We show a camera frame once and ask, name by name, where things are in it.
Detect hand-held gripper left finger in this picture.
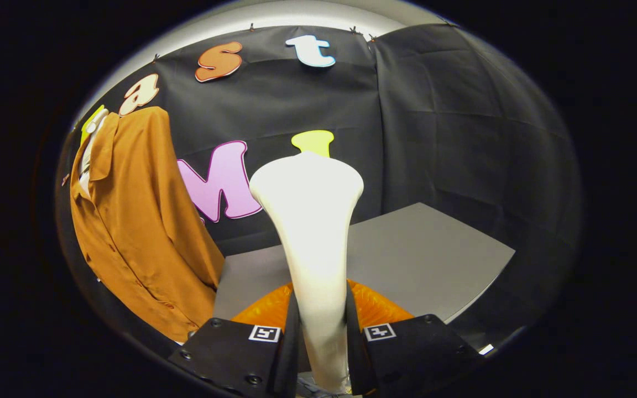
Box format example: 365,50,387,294
168,281,301,398

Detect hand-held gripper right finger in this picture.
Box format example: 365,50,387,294
344,279,485,396

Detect brown button-up shirt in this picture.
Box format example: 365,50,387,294
69,106,226,344

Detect grey table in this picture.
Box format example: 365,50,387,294
213,202,517,372

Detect black backdrop cloth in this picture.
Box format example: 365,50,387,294
56,23,582,363

